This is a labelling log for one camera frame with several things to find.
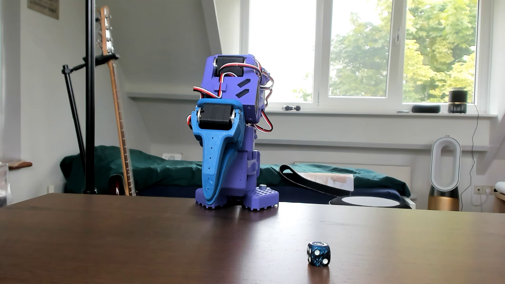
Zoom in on blue marbled dice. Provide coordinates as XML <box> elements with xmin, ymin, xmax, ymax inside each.
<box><xmin>307</xmin><ymin>241</ymin><xmax>331</xmax><ymax>267</ymax></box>

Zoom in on flat black oval device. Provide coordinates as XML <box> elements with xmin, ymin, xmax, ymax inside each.
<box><xmin>411</xmin><ymin>104</ymin><xmax>441</xmax><ymax>114</ymax></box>

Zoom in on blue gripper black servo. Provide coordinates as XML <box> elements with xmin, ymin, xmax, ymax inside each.
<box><xmin>191</xmin><ymin>99</ymin><xmax>245</xmax><ymax>205</ymax></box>

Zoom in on black vertical stand pole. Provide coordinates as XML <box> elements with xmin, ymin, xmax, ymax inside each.
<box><xmin>83</xmin><ymin>0</ymin><xmax>98</xmax><ymax>195</ymax></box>

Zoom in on thin black power cable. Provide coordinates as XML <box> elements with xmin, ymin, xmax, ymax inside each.
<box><xmin>459</xmin><ymin>104</ymin><xmax>480</xmax><ymax>206</ymax></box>

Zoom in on open magazine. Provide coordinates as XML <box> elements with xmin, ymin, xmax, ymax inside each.
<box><xmin>294</xmin><ymin>172</ymin><xmax>354</xmax><ymax>192</ymax></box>

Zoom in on round white tray black rim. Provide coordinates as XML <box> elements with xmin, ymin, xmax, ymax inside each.
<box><xmin>329</xmin><ymin>195</ymin><xmax>411</xmax><ymax>209</ymax></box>

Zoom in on wooden shelf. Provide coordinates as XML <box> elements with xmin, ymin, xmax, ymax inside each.
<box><xmin>0</xmin><ymin>159</ymin><xmax>33</xmax><ymax>170</ymax></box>

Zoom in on white gold bladeless fan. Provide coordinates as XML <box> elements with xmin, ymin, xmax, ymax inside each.
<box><xmin>428</xmin><ymin>136</ymin><xmax>462</xmax><ymax>211</ymax></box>

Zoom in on clear glass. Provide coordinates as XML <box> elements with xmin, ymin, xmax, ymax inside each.
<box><xmin>0</xmin><ymin>163</ymin><xmax>12</xmax><ymax>208</ymax></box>

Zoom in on red white black servo cables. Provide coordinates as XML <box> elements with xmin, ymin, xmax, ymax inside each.
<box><xmin>186</xmin><ymin>62</ymin><xmax>274</xmax><ymax>133</ymax></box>

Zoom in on wooden side furniture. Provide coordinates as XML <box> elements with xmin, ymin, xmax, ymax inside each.
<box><xmin>493</xmin><ymin>181</ymin><xmax>505</xmax><ymax>214</ymax></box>

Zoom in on black strap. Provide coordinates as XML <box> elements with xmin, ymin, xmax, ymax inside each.
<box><xmin>279</xmin><ymin>164</ymin><xmax>352</xmax><ymax>197</ymax></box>

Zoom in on wall plaque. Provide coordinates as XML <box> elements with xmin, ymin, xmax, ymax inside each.
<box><xmin>27</xmin><ymin>0</ymin><xmax>60</xmax><ymax>20</ymax></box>

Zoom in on black guitar stand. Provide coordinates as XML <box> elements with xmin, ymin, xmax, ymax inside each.
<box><xmin>62</xmin><ymin>53</ymin><xmax>119</xmax><ymax>168</ymax></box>

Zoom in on electric guitar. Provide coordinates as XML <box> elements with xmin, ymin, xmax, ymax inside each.
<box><xmin>97</xmin><ymin>6</ymin><xmax>137</xmax><ymax>196</ymax></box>

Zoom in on dark blue mattress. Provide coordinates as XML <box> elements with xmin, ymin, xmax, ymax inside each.
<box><xmin>136</xmin><ymin>185</ymin><xmax>404</xmax><ymax>205</ymax></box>

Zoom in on black cylindrical speaker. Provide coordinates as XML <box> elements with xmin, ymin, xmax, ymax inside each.
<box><xmin>448</xmin><ymin>88</ymin><xmax>468</xmax><ymax>114</ymax></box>

